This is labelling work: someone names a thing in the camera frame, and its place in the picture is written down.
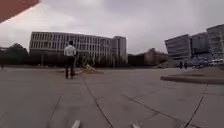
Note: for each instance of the grey paved plaza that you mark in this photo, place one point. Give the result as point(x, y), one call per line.
point(116, 96)

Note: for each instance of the yellow object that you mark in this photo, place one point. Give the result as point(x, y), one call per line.
point(88, 68)

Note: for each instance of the robot's own part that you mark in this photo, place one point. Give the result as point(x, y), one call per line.
point(76, 124)
point(135, 125)

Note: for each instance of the person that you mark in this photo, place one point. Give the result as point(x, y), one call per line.
point(70, 60)
point(185, 64)
point(181, 64)

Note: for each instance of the white vehicle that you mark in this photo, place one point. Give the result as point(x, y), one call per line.
point(216, 62)

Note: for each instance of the raised planter bed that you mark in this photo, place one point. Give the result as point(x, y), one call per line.
point(200, 76)

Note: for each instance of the low dark building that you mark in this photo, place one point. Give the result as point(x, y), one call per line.
point(148, 57)

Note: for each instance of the grey tiered building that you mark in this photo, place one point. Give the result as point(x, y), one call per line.
point(179, 46)

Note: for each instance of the red canopy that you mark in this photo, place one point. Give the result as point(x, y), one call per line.
point(13, 7)

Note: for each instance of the row of dark trees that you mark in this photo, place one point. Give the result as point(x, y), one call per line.
point(15, 55)

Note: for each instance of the large grey windowed building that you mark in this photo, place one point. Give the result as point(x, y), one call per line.
point(83, 43)

